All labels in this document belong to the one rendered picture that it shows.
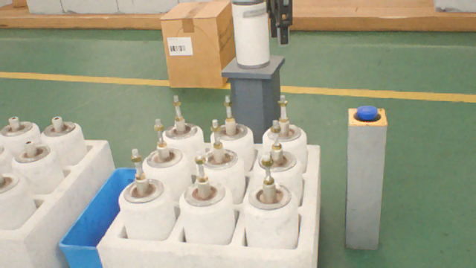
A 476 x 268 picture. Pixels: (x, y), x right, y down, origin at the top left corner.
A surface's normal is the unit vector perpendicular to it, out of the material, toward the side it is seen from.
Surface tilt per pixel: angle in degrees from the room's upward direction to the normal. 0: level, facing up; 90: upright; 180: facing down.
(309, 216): 0
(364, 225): 90
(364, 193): 90
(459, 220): 0
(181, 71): 89
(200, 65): 89
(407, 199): 0
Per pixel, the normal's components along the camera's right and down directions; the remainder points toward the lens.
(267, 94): 0.44, 0.39
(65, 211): 0.98, 0.00
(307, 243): -0.08, -0.88
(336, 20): -0.33, 0.47
